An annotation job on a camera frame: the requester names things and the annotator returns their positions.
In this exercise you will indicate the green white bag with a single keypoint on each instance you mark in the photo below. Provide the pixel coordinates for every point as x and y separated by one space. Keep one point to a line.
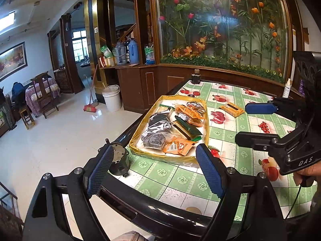
106 52

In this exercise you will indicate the gold trimmed pillar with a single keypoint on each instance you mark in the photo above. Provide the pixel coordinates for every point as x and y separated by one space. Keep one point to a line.
94 17

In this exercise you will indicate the dark wooden chair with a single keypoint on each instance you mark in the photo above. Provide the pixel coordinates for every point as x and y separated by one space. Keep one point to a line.
41 80

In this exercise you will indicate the small wooden stool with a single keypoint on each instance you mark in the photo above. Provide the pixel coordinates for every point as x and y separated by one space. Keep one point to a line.
26 113

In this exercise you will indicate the glass artificial flower display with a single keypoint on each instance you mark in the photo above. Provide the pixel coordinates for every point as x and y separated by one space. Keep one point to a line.
225 35

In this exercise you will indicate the plain orange snack packet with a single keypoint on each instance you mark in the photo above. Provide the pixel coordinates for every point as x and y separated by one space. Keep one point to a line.
185 110

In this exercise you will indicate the blue thermos jug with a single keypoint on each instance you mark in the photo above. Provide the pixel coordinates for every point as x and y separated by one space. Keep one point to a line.
133 51

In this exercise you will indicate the yellow-edged white tray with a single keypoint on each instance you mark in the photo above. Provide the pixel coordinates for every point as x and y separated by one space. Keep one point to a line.
163 157

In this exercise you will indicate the small silver candy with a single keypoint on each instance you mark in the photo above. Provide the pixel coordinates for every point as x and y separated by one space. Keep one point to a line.
183 117

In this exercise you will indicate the ceiling light panel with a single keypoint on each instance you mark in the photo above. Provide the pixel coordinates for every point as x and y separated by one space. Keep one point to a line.
6 21

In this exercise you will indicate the red yellow box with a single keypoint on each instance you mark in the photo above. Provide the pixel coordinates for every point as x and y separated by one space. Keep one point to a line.
107 62

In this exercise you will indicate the large orange packet black label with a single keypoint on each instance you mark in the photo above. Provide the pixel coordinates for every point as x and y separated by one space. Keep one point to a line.
232 109

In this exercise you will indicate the black clamp device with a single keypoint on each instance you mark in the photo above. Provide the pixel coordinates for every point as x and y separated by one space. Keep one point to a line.
119 162

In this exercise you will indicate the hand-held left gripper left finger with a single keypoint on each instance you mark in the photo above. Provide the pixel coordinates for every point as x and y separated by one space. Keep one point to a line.
100 168

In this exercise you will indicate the framed wall painting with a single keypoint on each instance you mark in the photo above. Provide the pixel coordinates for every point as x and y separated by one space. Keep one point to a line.
12 61

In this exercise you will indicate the clear packet of dark snacks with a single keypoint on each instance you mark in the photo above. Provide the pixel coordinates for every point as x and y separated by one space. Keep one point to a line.
153 141

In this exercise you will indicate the grey thermos jug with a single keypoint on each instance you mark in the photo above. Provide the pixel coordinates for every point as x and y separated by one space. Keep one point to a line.
119 52

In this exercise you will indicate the dark green snack box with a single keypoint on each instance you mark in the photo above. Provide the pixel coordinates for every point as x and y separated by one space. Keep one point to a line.
189 129

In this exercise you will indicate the red broom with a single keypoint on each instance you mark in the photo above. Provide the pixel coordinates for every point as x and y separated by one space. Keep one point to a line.
89 108

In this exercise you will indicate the brown wooden cabinet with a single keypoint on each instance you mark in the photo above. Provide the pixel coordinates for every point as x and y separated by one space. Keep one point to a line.
140 85

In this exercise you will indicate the person's trouser leg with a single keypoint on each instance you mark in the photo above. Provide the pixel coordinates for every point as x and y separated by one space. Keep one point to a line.
130 236

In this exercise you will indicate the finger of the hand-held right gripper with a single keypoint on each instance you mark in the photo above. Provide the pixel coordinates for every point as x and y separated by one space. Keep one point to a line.
255 139
260 108

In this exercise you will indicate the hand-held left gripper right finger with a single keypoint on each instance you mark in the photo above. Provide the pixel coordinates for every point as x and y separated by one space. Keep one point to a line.
209 170

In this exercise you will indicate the white plastic bucket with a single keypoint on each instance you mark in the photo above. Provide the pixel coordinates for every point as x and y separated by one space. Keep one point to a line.
112 100

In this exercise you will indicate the purple cloth covered table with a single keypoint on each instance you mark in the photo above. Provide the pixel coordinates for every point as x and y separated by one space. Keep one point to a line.
32 100

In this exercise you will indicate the dark glass jar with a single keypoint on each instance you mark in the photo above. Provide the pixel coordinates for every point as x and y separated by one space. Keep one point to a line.
195 78

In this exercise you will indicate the orange snack packet with picture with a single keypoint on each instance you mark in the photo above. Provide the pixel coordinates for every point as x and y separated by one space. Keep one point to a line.
176 147

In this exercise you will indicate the dark blue cloth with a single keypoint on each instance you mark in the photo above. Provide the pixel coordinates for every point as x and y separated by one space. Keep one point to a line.
18 93

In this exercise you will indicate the black-striped green cracker packet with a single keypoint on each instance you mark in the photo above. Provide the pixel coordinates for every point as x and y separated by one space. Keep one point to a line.
176 128

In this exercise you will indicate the white spray bottle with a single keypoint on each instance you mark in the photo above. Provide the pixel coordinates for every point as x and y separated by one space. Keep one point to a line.
286 90

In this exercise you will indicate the dark wooden table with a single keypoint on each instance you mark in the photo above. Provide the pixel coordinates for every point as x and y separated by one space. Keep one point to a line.
150 212

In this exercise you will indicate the person's right hand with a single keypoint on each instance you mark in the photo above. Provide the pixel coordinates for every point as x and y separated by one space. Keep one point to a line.
313 172

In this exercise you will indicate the purple bottle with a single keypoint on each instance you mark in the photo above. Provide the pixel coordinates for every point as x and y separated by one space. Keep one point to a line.
301 85

